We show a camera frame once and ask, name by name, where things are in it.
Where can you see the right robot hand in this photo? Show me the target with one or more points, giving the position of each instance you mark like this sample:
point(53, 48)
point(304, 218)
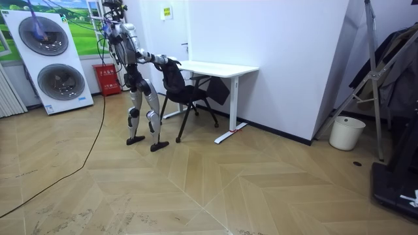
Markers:
point(172, 60)

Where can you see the black office chair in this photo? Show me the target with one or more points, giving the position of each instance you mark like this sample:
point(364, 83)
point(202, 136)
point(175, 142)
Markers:
point(178, 89)

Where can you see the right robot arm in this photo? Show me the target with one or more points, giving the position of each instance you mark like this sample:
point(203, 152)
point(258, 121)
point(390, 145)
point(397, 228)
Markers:
point(156, 59)

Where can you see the robot legs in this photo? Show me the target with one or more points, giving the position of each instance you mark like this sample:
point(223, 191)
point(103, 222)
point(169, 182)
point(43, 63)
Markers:
point(153, 98)

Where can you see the white desk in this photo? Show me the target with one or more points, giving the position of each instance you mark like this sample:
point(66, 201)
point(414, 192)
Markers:
point(218, 69)

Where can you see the robot body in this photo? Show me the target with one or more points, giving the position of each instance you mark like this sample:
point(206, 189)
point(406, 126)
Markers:
point(125, 45)

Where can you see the red fire extinguisher box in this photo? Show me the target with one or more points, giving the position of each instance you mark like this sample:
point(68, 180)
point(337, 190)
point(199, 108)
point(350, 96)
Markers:
point(106, 79)

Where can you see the white radiator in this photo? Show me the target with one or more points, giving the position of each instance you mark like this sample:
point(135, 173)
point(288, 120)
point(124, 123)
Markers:
point(8, 98)

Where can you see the white waste bin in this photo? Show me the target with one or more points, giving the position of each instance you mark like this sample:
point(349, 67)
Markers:
point(345, 134)

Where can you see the silver metal stand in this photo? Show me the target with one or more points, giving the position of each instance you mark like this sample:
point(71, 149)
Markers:
point(374, 75)

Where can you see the black round floor cap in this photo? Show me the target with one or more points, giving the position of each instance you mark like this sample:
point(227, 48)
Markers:
point(357, 163)

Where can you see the dark hanging coat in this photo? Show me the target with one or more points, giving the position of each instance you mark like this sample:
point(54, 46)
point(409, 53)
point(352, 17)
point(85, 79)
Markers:
point(398, 81)

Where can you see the black floor base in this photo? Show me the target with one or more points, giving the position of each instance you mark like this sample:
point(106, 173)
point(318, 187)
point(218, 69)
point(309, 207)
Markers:
point(396, 189)

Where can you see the yellow wall sign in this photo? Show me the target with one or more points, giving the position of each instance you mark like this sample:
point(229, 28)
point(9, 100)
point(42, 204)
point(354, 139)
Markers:
point(167, 12)

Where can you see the green landscape wall poster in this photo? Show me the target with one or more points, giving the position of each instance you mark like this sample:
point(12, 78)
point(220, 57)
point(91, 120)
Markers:
point(83, 36)

